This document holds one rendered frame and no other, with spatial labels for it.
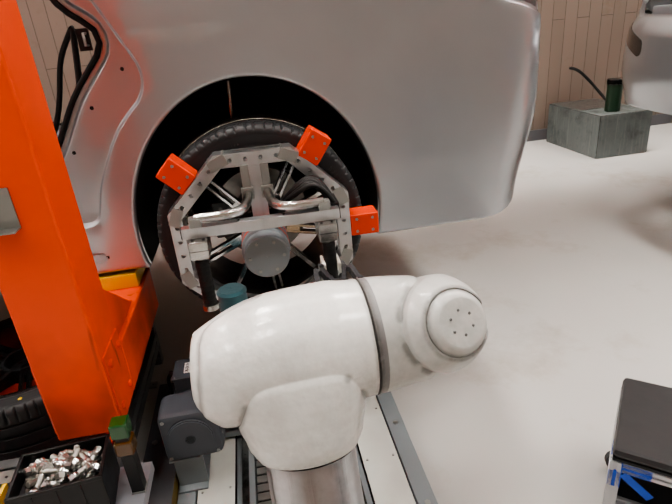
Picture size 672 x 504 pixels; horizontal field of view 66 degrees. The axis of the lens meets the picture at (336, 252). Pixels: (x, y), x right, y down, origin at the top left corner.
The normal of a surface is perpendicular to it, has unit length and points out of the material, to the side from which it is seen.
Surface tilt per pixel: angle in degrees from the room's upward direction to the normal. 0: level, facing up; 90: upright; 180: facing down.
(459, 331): 59
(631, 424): 0
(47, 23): 90
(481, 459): 0
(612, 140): 90
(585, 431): 0
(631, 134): 90
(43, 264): 90
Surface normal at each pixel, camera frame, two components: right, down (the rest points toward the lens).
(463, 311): 0.29, -0.15
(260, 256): 0.17, 0.39
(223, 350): -0.24, -0.39
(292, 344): 0.06, -0.29
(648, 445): -0.08, -0.91
